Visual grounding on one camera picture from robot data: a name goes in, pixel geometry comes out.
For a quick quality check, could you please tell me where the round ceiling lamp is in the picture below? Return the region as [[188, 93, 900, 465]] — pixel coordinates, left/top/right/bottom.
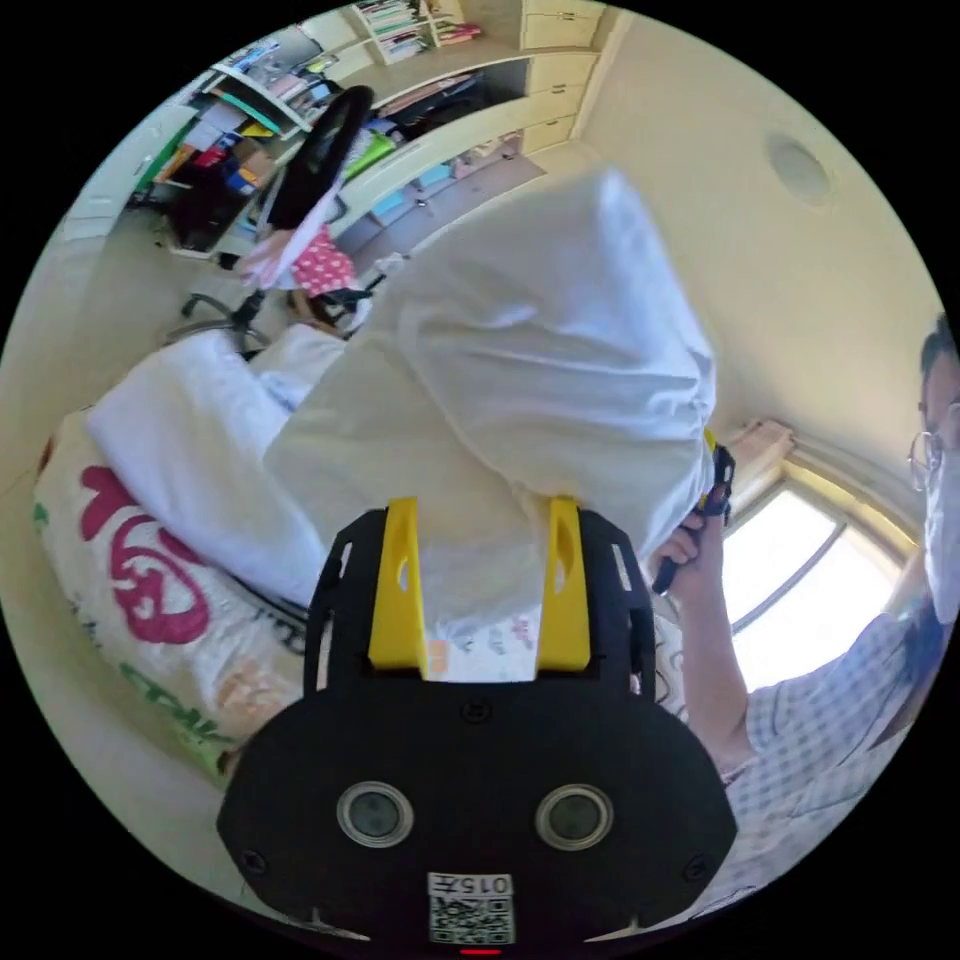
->
[[766, 133, 832, 205]]

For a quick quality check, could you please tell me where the person's body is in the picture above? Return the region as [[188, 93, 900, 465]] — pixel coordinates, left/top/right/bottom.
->
[[693, 311, 960, 928]]

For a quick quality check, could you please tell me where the person's right forearm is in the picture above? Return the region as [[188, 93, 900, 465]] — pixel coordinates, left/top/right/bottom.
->
[[669, 573, 760, 778]]

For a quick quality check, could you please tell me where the cream bookshelf with books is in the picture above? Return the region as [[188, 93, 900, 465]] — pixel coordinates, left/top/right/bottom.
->
[[125, 0, 556, 264]]

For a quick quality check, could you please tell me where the cream cupboard with drawers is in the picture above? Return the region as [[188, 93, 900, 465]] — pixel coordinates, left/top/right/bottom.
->
[[515, 0, 610, 157]]

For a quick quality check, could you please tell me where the window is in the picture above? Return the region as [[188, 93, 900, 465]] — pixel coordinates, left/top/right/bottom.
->
[[718, 438, 922, 695]]

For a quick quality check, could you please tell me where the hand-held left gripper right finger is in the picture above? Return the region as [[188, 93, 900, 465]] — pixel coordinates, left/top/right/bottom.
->
[[535, 497, 592, 673]]

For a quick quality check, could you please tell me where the person's right hand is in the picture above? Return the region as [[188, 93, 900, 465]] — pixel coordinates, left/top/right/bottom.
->
[[646, 506, 727, 606]]

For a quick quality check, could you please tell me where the white t-shirt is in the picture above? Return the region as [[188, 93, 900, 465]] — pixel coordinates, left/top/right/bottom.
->
[[263, 167, 718, 680]]

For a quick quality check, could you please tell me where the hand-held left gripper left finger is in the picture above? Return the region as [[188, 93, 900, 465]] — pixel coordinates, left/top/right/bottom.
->
[[368, 497, 427, 670]]

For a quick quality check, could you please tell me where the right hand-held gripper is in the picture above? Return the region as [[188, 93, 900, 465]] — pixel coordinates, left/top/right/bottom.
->
[[650, 428, 739, 598]]

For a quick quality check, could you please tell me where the black office chair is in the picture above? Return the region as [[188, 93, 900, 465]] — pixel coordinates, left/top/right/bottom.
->
[[166, 83, 380, 354]]

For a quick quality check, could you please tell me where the pink dotted garment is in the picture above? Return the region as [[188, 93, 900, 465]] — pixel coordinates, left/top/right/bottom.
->
[[238, 200, 360, 295]]

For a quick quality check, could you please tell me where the white rolled quilt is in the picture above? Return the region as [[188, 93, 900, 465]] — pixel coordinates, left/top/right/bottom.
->
[[84, 328, 335, 607]]

